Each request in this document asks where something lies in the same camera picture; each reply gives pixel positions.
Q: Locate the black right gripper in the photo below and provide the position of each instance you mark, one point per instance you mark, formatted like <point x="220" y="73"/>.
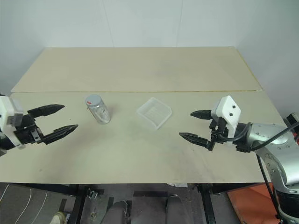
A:
<point x="218" y="130"/>

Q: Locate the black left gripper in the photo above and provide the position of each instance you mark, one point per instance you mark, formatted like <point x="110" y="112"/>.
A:
<point x="26" y="134"/>

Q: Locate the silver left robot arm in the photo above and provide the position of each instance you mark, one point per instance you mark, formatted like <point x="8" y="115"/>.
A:
<point x="4" y="145"/>

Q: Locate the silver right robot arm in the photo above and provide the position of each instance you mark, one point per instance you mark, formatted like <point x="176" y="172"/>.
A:
<point x="268" y="133"/>

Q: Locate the silver metal can lid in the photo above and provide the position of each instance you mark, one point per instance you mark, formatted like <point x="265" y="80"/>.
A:
<point x="92" y="100"/>

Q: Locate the clear plastic square container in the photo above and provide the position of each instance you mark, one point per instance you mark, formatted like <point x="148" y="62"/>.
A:
<point x="154" y="113"/>

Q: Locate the clear plastic jar grey lid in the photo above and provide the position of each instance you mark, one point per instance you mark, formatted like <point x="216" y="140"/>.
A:
<point x="101" y="113"/>

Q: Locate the white paper scrap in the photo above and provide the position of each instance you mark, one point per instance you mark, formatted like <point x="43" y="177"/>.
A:
<point x="179" y="184"/>

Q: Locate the orange floor mat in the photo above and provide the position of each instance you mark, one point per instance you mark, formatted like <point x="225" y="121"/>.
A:
<point x="250" y="200"/>

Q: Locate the black and red device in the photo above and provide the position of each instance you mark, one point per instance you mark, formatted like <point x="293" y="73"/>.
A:
<point x="293" y="126"/>

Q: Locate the white shoe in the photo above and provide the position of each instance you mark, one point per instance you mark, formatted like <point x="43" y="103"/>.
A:
<point x="59" y="218"/>

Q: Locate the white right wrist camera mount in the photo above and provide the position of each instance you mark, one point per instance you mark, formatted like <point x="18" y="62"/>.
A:
<point x="227" y="108"/>

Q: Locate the black metal table frame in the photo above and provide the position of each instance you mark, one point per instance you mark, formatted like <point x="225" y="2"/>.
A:
<point x="206" y="203"/>

